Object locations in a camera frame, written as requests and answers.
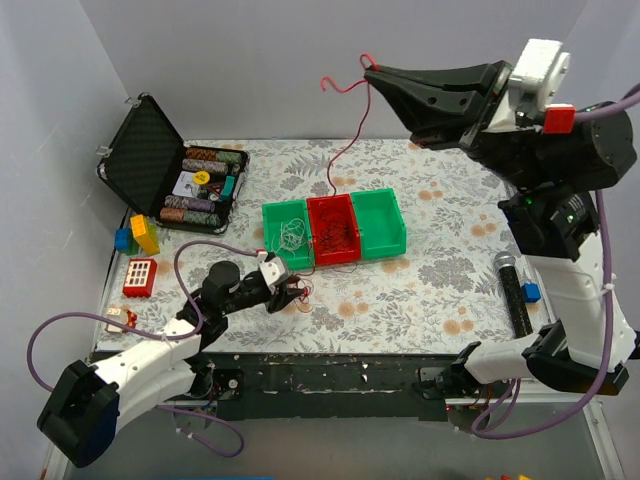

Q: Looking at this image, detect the yellow poker dealer chip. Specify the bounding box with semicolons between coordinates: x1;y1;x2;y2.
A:
193;171;210;185

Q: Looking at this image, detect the yellow toy brick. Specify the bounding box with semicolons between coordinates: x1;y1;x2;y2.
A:
130;214;160;256

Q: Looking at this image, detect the green plastic bin right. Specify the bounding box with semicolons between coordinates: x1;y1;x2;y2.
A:
350;188;407;260

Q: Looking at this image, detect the green toy brick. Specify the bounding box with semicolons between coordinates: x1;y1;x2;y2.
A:
124;241;144;257

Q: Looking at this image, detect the dark thin wire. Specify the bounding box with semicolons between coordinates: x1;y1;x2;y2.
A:
314;204;361;274

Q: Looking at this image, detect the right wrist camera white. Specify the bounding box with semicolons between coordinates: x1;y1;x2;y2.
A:
485;38;570;133

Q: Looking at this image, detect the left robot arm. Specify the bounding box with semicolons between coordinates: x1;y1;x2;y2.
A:
37;257;308;468

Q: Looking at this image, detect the green plastic bin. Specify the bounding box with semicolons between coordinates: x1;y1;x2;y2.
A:
350;188;407;260
262;200;315;271

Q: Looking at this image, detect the white wire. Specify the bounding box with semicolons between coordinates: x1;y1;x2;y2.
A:
272;216;307;259

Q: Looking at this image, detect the red plastic bin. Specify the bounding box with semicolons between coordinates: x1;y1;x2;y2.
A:
306;194;361;266

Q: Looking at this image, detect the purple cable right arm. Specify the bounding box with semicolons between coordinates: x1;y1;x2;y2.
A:
469;84;640;440

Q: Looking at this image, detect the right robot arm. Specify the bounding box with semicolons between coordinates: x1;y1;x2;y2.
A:
362;52;639;398

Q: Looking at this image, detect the red white toy brick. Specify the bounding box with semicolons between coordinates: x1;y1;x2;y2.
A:
122;258;157;298

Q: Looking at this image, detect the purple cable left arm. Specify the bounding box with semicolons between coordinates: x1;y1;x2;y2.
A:
26;239;266;458

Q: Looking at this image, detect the green plastic bin left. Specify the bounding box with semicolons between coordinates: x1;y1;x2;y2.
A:
262;200;315;271

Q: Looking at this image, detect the red wire tangle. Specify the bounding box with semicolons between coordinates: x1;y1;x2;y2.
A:
289;52;381;311

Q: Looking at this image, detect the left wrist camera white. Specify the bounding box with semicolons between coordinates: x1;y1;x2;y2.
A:
257;250;290;293

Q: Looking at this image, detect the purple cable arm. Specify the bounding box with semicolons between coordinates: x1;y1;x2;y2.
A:
469;84;640;440
26;239;266;458

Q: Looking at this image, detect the small blue toy brick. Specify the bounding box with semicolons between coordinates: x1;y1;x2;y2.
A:
521;282;542;304

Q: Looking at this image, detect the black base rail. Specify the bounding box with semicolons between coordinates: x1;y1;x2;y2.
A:
187;353;455;421

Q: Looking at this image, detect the black microphone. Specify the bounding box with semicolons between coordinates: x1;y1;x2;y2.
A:
494;251;533;338

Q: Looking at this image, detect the small white red toy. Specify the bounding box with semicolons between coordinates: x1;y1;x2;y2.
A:
105;307;137;334

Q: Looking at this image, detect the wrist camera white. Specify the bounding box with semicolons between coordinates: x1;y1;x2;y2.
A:
257;250;290;293
485;38;570;133

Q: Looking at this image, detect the black poker chip case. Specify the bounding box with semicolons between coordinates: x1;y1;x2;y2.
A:
97;93;250;235

